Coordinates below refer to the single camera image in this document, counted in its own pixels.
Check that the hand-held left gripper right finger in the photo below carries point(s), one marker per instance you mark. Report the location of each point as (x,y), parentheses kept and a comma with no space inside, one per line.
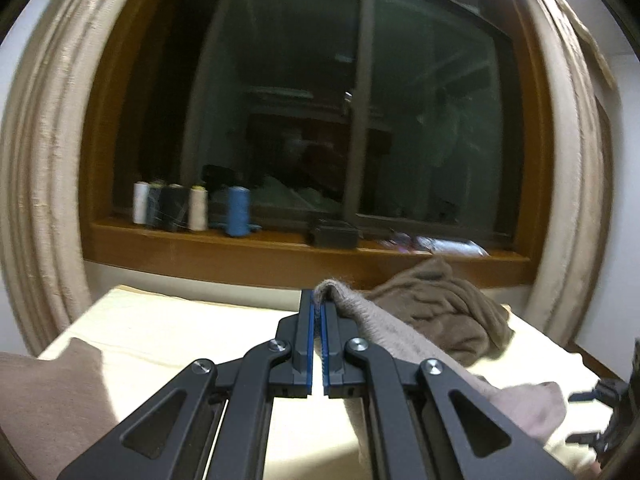
(325,342)

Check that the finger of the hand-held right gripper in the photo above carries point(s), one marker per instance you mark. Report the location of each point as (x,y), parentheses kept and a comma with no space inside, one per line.
(586,439)
(585,396)

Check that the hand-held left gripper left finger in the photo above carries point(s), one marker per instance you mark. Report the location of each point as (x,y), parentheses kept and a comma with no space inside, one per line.
(311,332)

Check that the black box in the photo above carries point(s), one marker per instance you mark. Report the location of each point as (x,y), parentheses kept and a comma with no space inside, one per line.
(334,234)

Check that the brown fleece sweater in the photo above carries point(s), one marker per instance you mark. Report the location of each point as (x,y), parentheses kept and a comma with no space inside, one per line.
(440,305)

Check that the blue thread spool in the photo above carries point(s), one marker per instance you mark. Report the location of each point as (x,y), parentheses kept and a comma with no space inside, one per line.
(238,210)

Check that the silver packet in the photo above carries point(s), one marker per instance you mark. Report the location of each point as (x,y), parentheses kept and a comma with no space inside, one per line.
(452,246)

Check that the cream thread spool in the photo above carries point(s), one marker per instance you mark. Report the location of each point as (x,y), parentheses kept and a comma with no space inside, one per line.
(198,210)

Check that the black thread spool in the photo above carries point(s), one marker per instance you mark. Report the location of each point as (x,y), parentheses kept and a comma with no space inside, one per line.
(174,210)

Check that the grey-blue thread spool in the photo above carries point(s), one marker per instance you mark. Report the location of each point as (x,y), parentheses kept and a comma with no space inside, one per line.
(153,207)

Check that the beige curtain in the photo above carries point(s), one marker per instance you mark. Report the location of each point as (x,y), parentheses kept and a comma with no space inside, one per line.
(45,160)
(575,185)

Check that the white thread spool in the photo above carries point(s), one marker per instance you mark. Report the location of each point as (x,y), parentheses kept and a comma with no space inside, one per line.
(140,205)

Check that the wooden bed frame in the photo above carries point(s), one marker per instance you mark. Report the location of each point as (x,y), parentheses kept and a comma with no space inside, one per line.
(595,362)

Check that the wooden window frame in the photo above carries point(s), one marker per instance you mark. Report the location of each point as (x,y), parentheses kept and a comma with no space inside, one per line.
(200,255)

